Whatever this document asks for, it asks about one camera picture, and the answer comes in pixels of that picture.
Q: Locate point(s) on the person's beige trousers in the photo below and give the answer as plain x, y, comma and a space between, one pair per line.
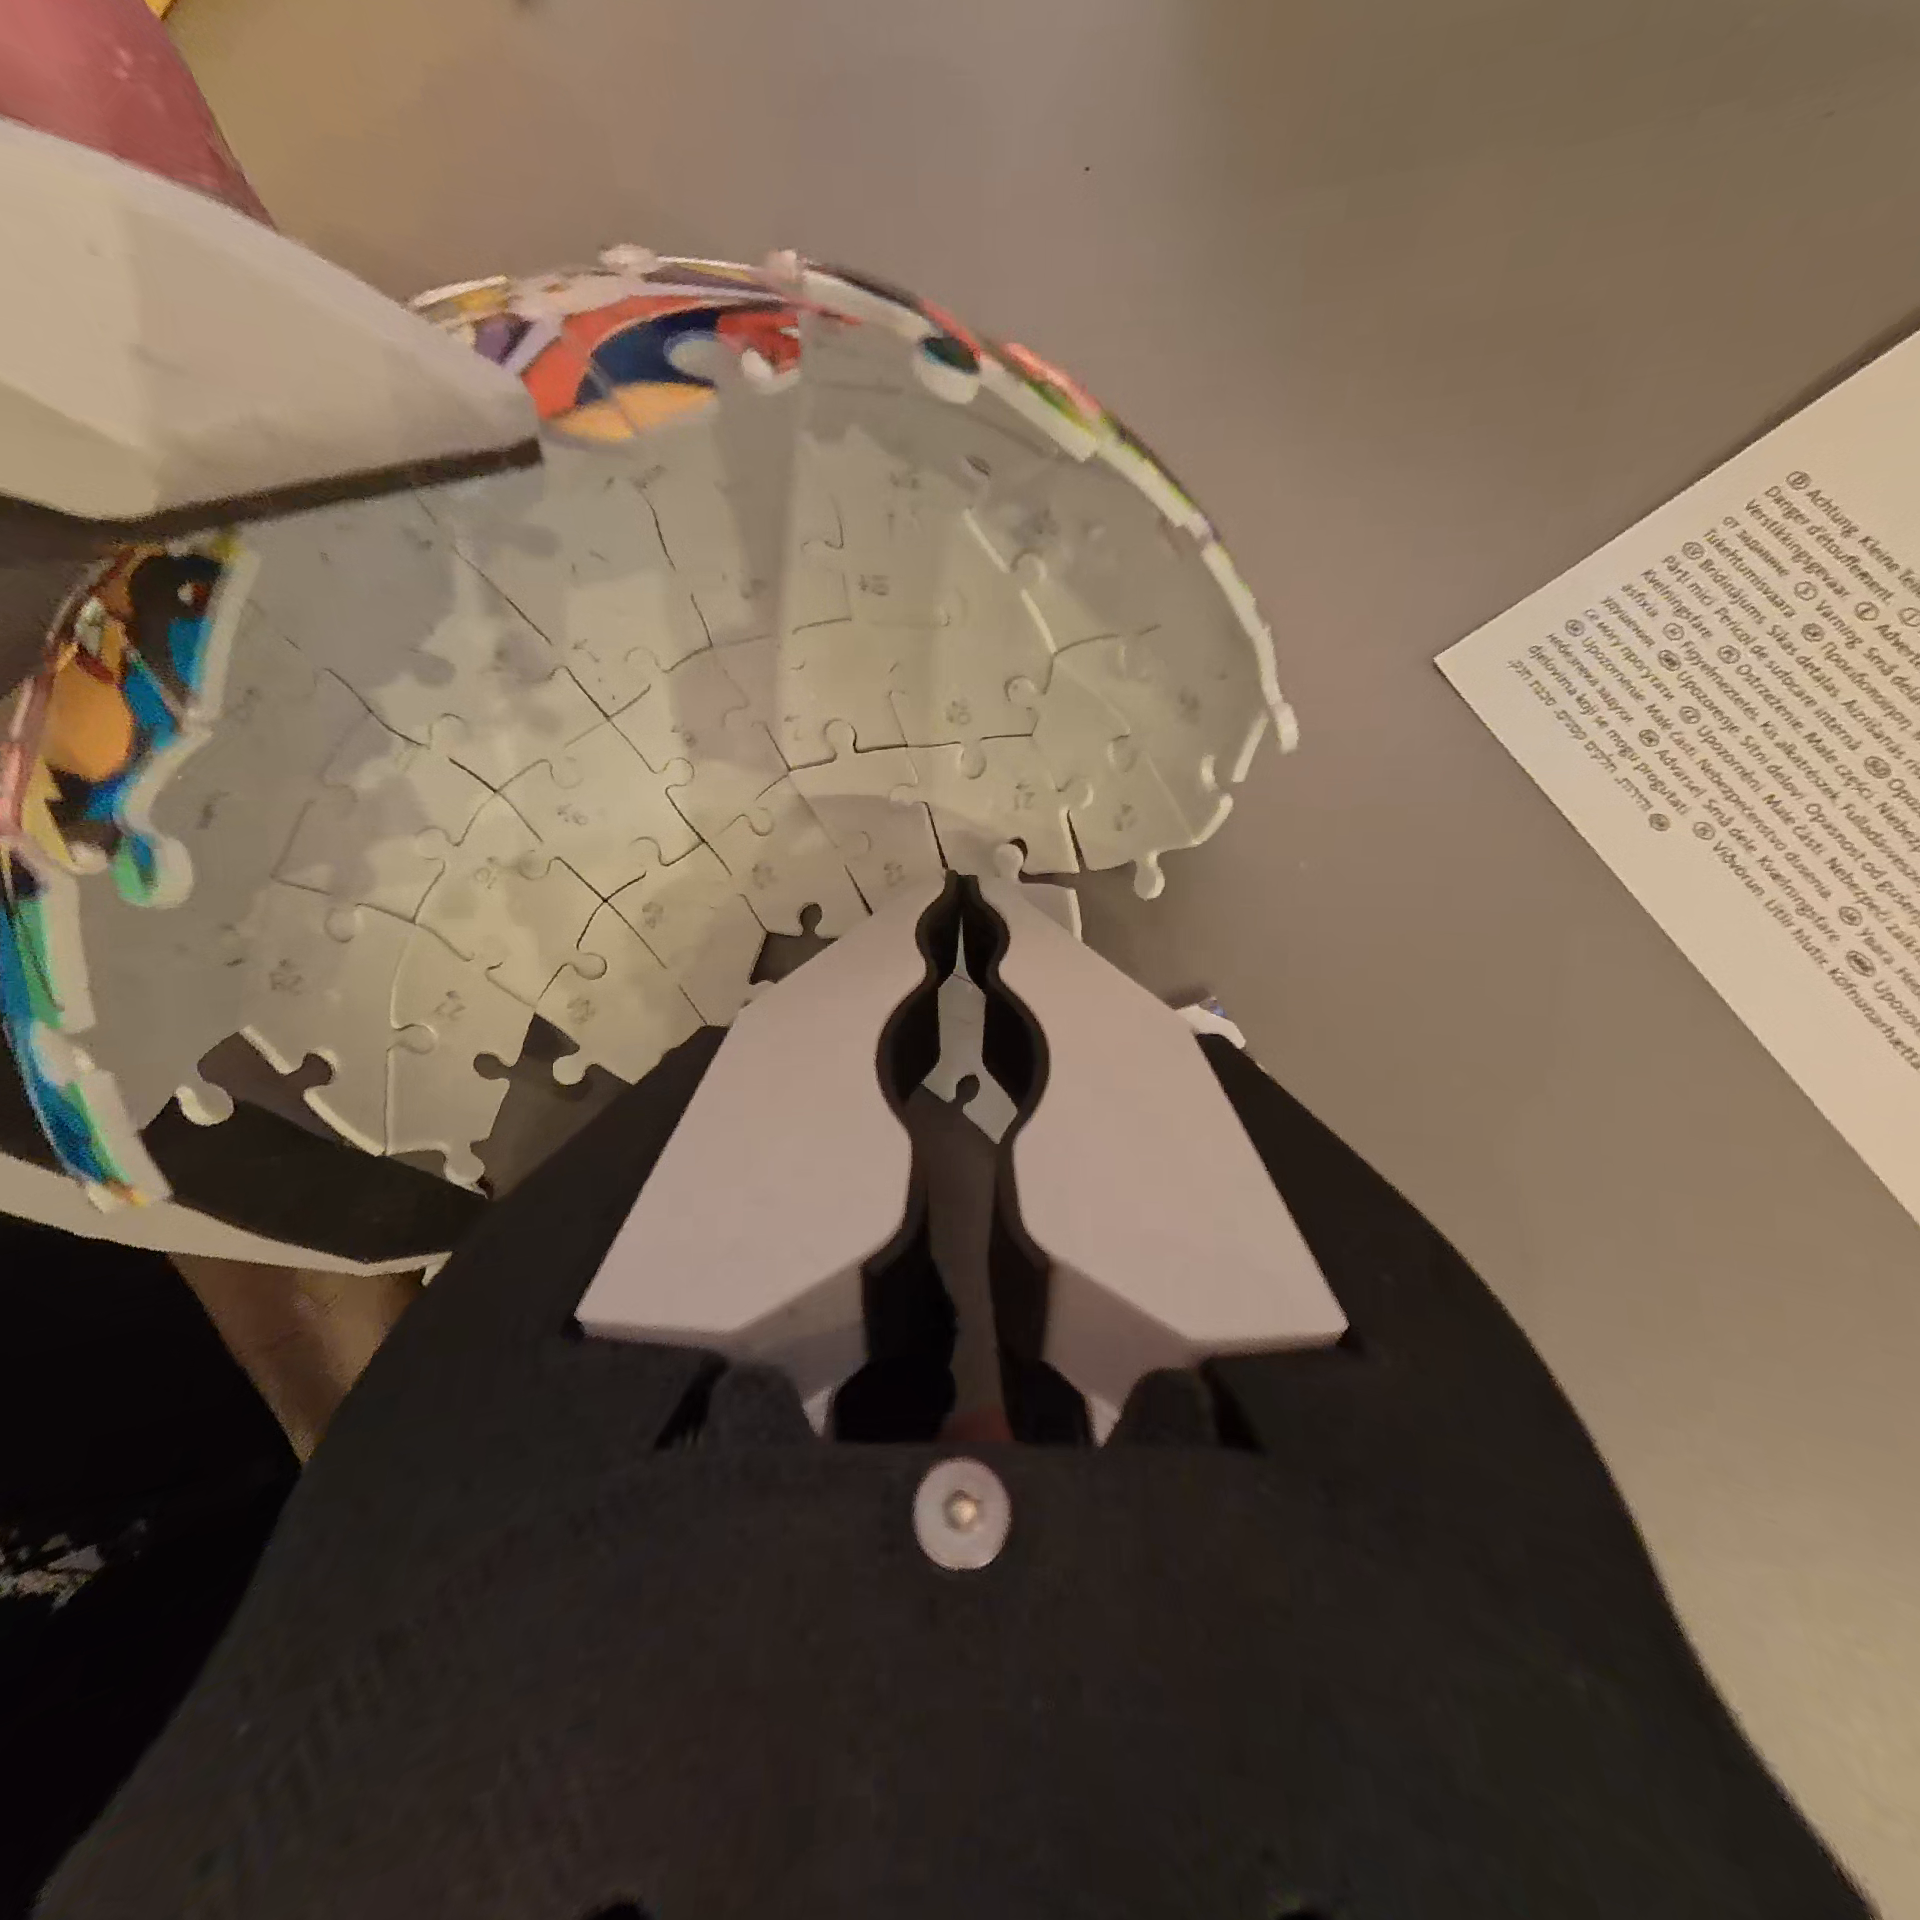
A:
299, 1352

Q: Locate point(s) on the person's left hand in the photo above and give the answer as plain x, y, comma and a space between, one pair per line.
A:
104, 75

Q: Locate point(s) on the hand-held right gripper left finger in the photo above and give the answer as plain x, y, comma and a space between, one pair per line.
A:
751, 1186

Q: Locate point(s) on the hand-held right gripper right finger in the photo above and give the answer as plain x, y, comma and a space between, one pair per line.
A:
1171, 1203

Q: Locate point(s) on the white puzzle piece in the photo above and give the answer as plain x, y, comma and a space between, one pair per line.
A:
968, 1085

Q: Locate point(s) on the white instruction sheet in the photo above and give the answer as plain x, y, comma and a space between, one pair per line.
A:
1725, 752

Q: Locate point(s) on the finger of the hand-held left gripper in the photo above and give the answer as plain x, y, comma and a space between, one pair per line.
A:
224, 343
299, 1203

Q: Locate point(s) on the partly built puzzle ball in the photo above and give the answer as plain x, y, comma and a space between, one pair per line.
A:
677, 678

